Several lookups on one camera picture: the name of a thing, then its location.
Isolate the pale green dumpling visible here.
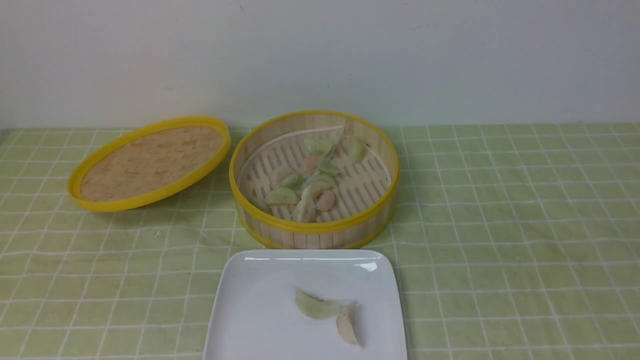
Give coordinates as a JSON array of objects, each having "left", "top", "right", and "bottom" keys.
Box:
[{"left": 294, "top": 288, "right": 343, "bottom": 321}]

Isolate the cream white dumpling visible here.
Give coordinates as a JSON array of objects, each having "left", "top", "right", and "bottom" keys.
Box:
[{"left": 335, "top": 301, "right": 362, "bottom": 348}]

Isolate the white square plate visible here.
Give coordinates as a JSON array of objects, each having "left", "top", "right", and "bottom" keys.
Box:
[{"left": 202, "top": 249, "right": 409, "bottom": 360}]

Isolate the bamboo steamer basket yellow rim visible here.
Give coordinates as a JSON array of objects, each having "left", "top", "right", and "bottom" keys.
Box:
[{"left": 229, "top": 111, "right": 400, "bottom": 249}]

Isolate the pink dumpling centre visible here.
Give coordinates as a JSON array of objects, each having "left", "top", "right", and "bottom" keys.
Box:
[{"left": 301, "top": 155, "right": 319, "bottom": 174}]

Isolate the pink dumpling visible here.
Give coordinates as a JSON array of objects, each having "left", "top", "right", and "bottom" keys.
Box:
[
  {"left": 301, "top": 155, "right": 319, "bottom": 174},
  {"left": 315, "top": 189, "right": 336, "bottom": 212}
]

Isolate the pink dumpling front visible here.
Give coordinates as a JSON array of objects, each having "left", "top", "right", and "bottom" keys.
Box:
[{"left": 315, "top": 189, "right": 336, "bottom": 212}]

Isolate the white steamer liner cloth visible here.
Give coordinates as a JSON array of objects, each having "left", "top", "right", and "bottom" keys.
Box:
[{"left": 235, "top": 126, "right": 392, "bottom": 223}]

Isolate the green dumpling top centre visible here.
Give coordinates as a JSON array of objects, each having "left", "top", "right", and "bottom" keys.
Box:
[{"left": 303, "top": 137, "right": 335, "bottom": 158}]

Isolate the white dumpling front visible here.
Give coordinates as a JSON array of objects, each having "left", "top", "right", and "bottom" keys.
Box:
[{"left": 294, "top": 195, "right": 316, "bottom": 223}]

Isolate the green dumpling front left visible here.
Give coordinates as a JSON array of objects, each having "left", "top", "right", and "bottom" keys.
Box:
[{"left": 264, "top": 187, "right": 300, "bottom": 207}]

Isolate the green dumpling top right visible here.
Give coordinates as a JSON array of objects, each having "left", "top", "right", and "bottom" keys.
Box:
[{"left": 346, "top": 136, "right": 367, "bottom": 164}]

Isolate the bamboo steamer lid yellow rim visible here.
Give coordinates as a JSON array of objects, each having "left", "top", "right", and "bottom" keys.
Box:
[{"left": 67, "top": 116, "right": 232, "bottom": 213}]

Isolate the green checkered tablecloth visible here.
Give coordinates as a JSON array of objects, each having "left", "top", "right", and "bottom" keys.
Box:
[{"left": 0, "top": 124, "right": 640, "bottom": 360}]

